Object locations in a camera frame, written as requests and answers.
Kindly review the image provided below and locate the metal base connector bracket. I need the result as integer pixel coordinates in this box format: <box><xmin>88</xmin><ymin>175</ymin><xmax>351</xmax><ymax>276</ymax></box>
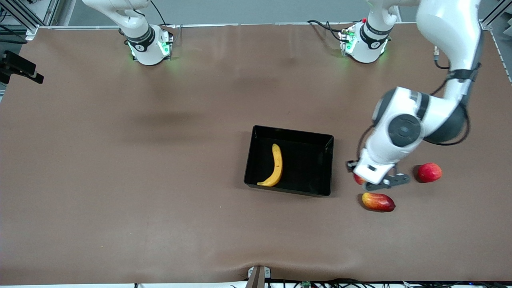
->
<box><xmin>339</xmin><ymin>28</ymin><xmax>354</xmax><ymax>56</ymax></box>
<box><xmin>158</xmin><ymin>30</ymin><xmax>175</xmax><ymax>60</ymax></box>

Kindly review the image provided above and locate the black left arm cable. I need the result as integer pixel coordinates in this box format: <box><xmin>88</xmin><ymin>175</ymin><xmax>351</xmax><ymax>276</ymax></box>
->
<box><xmin>356</xmin><ymin>46</ymin><xmax>472</xmax><ymax>160</ymax></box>

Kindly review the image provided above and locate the yellow banana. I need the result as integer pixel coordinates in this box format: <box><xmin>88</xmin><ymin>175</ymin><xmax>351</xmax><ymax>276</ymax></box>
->
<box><xmin>257</xmin><ymin>144</ymin><xmax>284</xmax><ymax>187</ymax></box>

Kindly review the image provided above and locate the plain red round fruit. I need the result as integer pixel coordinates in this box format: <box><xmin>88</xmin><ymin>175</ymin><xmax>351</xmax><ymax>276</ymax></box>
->
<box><xmin>417</xmin><ymin>162</ymin><xmax>443</xmax><ymax>183</ymax></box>

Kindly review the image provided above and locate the black left base cable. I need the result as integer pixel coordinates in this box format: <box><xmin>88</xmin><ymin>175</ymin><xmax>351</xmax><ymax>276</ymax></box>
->
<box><xmin>307</xmin><ymin>20</ymin><xmax>345</xmax><ymax>42</ymax></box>

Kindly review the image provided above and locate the aluminium frame post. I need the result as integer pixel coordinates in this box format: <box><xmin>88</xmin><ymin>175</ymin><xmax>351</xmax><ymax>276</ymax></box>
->
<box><xmin>0</xmin><ymin>0</ymin><xmax>60</xmax><ymax>40</ymax></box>
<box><xmin>480</xmin><ymin>0</ymin><xmax>512</xmax><ymax>30</ymax></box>

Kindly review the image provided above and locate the black right base cable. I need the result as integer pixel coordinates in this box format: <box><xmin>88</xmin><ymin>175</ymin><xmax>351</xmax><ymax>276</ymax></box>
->
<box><xmin>150</xmin><ymin>0</ymin><xmax>168</xmax><ymax>26</ymax></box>

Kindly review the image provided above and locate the black base cable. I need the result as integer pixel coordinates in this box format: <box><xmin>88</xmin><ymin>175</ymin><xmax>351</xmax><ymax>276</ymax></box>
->
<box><xmin>150</xmin><ymin>0</ymin><xmax>168</xmax><ymax>26</ymax></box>
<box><xmin>307</xmin><ymin>20</ymin><xmax>345</xmax><ymax>42</ymax></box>

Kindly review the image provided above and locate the silver table edge rail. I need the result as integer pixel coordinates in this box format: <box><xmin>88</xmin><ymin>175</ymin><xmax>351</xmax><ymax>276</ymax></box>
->
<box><xmin>38</xmin><ymin>22</ymin><xmax>480</xmax><ymax>29</ymax></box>

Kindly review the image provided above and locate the red yellow mango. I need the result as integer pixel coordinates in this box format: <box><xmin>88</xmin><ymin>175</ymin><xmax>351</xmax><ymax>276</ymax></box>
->
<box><xmin>362</xmin><ymin>192</ymin><xmax>396</xmax><ymax>212</ymax></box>

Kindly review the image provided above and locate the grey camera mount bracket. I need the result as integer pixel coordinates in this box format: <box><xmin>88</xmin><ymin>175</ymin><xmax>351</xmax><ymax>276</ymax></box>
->
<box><xmin>247</xmin><ymin>265</ymin><xmax>272</xmax><ymax>288</ymax></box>

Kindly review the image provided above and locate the black rectangular plastic box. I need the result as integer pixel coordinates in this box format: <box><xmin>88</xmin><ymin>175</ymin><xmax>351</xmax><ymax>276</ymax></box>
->
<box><xmin>244</xmin><ymin>125</ymin><xmax>335</xmax><ymax>197</ymax></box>

